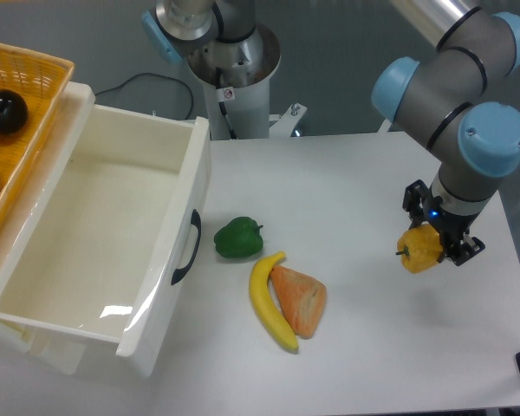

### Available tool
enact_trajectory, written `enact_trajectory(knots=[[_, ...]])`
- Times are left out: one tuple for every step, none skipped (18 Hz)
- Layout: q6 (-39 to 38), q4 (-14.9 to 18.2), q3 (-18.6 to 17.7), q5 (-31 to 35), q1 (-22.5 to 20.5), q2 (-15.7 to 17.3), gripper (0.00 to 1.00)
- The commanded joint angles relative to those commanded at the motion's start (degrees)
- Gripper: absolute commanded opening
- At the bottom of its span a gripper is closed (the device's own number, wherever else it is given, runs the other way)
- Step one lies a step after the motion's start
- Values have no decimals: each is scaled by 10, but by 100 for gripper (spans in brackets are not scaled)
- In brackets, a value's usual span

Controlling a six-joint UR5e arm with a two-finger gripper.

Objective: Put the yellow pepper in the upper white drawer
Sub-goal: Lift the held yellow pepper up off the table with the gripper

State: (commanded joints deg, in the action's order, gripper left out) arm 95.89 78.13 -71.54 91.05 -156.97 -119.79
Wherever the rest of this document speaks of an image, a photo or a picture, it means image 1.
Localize dark blue drawer handle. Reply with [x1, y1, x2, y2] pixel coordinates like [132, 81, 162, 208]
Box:
[171, 209, 202, 286]

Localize yellow banana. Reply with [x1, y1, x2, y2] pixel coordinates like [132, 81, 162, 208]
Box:
[249, 251, 299, 354]

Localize white table clamp bracket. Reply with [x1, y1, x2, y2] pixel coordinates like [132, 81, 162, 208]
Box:
[269, 102, 308, 139]

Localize black cable on floor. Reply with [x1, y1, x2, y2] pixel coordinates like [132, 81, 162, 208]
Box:
[94, 72, 195, 120]

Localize white drawer cabinet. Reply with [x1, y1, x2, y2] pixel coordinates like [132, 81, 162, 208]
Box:
[0, 82, 94, 374]

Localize yellow bell pepper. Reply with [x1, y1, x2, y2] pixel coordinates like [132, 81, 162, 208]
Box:
[395, 224, 444, 274]

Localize white open upper drawer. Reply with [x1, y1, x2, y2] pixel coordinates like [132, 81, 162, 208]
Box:
[0, 105, 211, 377]

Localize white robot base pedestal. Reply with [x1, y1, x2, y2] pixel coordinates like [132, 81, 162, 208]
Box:
[187, 23, 281, 140]

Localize orange woven plastic basket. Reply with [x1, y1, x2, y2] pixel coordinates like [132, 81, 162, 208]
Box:
[0, 43, 75, 229]

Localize orange bread wedge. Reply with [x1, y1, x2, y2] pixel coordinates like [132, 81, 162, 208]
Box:
[270, 265, 328, 339]

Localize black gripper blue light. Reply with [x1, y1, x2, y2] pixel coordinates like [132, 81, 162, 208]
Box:
[402, 179, 485, 266]

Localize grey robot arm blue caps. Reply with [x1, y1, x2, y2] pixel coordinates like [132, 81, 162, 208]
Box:
[141, 1, 520, 265]

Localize green bell pepper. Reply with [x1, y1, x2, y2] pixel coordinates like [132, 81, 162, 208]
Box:
[214, 217, 263, 259]

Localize black glossy ball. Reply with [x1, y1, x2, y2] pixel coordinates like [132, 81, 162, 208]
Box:
[0, 89, 29, 134]

